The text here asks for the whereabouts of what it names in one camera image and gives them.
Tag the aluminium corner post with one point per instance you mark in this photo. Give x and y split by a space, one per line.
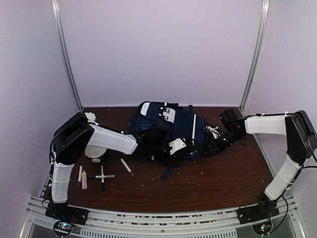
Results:
65 54
255 63

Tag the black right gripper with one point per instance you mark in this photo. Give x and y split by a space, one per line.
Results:
214 147

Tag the white marker red cap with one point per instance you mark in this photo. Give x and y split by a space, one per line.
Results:
127 167

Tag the aluminium left corner post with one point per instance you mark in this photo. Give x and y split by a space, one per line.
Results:
65 54

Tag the white scalloped ceramic dish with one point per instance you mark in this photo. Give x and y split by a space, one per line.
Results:
90 116

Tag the navy blue student backpack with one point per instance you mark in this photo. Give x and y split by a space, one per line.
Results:
184 124

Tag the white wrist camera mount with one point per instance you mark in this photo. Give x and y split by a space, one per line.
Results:
176 145
213 130

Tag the black white marker vertical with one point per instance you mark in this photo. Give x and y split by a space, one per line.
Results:
102 179

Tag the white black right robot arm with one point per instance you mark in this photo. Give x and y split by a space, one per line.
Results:
287 139

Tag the pink white correction stick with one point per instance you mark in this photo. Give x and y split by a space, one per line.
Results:
84 184

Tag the white bowl teal outside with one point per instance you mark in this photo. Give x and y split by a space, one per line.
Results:
96 154

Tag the aluminium right corner post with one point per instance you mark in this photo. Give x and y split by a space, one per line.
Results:
255 63

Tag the blue white marker horizontal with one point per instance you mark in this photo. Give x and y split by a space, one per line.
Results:
100 176

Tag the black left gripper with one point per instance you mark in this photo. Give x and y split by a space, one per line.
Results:
178 155

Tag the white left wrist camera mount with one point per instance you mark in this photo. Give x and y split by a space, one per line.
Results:
176 145

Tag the white marker blue cap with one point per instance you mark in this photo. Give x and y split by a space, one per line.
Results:
79 176

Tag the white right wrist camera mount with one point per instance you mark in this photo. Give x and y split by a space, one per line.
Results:
213 130

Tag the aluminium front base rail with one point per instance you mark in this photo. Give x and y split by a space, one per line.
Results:
220 223

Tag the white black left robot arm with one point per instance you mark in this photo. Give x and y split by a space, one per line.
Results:
82 134

